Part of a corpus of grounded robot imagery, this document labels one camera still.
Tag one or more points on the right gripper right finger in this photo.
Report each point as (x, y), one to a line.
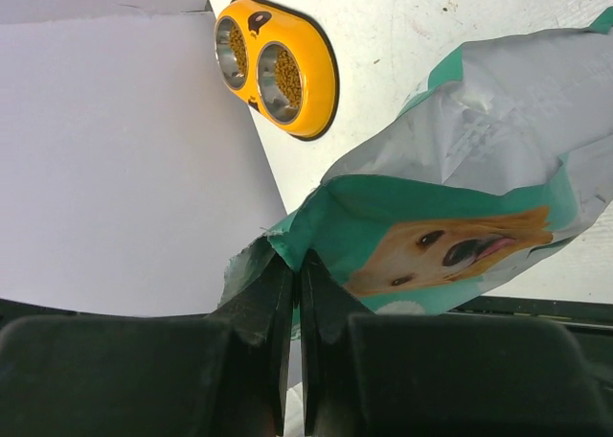
(444, 375)

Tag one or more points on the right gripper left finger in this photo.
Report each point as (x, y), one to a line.
(69, 373)

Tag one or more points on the green pet food bag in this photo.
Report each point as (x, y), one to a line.
(498, 162)

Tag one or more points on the yellow double pet bowl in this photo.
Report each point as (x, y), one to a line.
(281, 63)

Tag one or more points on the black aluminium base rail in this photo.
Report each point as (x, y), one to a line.
(567, 312)

